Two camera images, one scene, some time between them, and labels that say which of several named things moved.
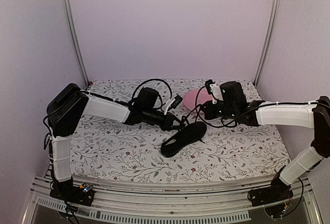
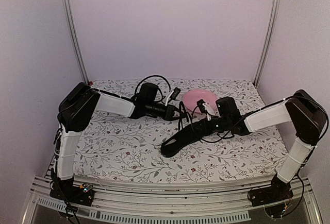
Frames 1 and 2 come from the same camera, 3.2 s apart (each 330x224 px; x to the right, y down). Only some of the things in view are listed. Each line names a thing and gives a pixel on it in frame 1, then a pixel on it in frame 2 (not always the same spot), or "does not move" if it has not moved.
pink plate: [190, 97] does not move
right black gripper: [209, 114] -> [205, 130]
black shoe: [186, 136] does not move
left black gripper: [167, 124] -> [169, 114]
